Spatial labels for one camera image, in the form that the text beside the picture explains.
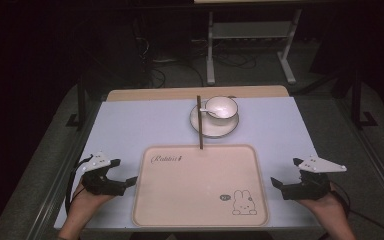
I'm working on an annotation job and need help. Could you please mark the white bowl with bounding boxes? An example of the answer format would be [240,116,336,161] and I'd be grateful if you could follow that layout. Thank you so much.
[204,95,239,121]

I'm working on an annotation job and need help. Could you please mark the dark brown chopsticks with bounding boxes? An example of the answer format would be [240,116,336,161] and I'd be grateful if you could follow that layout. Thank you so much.
[196,95,205,150]

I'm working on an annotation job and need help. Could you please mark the person's left hand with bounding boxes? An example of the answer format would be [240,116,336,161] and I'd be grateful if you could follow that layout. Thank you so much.
[70,181,115,218]

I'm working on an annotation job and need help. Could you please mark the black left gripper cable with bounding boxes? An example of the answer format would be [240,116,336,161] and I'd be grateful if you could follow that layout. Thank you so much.
[64,154,94,215]

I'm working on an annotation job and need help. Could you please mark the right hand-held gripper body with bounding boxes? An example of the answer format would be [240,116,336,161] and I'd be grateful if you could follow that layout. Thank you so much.
[281,154,348,201]

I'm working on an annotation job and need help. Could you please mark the black floor cables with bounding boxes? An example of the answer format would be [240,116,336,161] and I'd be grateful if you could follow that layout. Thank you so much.
[131,19,258,89]

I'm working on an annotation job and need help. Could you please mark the white table mat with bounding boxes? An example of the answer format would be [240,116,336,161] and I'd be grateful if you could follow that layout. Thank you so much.
[53,96,322,232]

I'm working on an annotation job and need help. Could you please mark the black metal stand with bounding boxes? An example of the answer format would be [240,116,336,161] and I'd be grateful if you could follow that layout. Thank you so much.
[350,68,379,130]
[65,75,88,130]

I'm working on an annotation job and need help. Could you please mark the white plate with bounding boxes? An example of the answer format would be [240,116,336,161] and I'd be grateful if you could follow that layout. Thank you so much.
[189,99,241,140]

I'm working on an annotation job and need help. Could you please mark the beige tray with rabbit print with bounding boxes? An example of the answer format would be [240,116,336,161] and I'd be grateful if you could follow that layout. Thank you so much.
[131,143,271,229]

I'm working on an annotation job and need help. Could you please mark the person's right hand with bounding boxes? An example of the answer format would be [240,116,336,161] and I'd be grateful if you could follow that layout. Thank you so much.
[295,190,345,223]

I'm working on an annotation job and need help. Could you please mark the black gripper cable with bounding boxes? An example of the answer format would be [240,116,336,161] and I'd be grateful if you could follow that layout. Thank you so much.
[64,154,94,215]
[329,180,384,240]

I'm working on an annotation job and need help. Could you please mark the white metal stand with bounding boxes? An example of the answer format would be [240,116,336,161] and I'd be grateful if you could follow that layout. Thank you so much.
[205,8,303,86]

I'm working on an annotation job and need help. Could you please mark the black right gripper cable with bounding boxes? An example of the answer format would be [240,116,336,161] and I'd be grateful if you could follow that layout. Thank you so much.
[329,180,384,240]

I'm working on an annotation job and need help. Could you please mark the white spoon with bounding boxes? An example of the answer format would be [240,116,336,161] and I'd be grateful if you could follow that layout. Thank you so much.
[199,106,222,119]

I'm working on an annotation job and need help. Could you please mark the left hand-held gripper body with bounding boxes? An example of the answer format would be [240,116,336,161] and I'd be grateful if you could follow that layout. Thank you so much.
[80,151,128,197]

